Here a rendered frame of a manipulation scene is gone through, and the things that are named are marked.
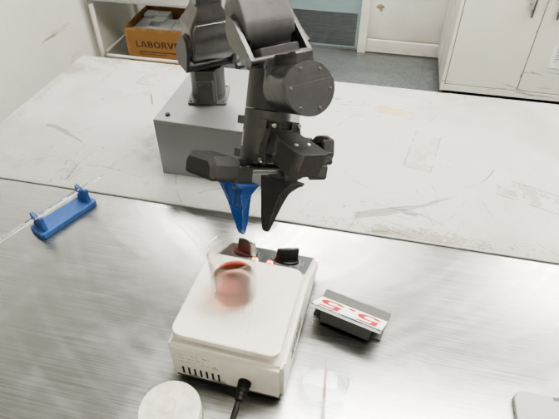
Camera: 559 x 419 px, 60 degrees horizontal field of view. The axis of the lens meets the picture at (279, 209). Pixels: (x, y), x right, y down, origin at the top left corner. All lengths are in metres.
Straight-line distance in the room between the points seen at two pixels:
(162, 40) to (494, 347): 2.40
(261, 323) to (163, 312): 0.18
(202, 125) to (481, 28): 2.28
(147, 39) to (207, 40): 2.05
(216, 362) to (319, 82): 0.31
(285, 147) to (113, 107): 0.61
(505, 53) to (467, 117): 1.92
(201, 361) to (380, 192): 0.43
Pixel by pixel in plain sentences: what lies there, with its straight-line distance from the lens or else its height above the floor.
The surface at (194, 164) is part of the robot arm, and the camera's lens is 0.56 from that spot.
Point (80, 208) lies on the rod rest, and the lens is 0.83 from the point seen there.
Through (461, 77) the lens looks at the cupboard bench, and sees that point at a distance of 3.01.
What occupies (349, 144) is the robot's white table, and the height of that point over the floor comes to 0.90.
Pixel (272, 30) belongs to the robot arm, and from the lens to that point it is 0.58.
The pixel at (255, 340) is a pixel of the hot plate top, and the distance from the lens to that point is 0.52.
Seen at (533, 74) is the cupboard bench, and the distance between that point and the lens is 3.06.
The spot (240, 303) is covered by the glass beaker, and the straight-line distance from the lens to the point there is 0.53.
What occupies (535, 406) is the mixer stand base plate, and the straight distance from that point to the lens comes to 0.63.
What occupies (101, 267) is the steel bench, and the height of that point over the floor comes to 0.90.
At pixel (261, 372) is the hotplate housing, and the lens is 0.53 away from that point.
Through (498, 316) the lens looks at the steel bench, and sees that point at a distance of 0.70.
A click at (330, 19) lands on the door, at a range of 3.50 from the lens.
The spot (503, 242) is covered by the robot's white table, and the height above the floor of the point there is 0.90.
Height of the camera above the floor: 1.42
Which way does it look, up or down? 42 degrees down
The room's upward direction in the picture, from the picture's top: straight up
